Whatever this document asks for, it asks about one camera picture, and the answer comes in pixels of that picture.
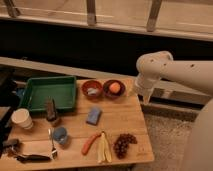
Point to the dark handled tool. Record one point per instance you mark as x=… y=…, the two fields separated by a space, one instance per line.
x=32 y=158

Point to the metal spoon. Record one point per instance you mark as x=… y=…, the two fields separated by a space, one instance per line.
x=54 y=150

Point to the white object in bowl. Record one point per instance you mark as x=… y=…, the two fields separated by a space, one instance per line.
x=92 y=91

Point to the brown wooden block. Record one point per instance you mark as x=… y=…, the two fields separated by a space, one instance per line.
x=51 y=110

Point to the yellow banana peel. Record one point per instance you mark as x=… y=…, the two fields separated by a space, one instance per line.
x=104 y=153

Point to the green plastic tray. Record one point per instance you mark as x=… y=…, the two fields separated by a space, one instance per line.
x=62 y=89

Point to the red bowl right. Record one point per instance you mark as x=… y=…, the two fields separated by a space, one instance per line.
x=111 y=95

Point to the white paper cup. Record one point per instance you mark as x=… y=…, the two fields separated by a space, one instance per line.
x=22 y=118

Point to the dark grapes bunch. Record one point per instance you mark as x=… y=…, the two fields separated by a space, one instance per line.
x=122 y=143

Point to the red bowl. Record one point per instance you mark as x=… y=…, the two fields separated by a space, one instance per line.
x=92 y=84
x=111 y=95

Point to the red bowl left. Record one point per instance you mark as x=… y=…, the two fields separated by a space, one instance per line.
x=92 y=84

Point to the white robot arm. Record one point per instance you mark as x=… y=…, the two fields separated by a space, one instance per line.
x=197 y=75

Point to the orange fruit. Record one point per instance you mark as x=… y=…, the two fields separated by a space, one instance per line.
x=115 y=87

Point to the blue small cup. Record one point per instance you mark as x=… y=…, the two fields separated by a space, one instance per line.
x=60 y=135

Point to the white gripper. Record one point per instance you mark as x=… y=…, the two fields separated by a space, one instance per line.
x=144 y=86

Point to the blue sponge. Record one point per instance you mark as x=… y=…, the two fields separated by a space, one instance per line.
x=93 y=115

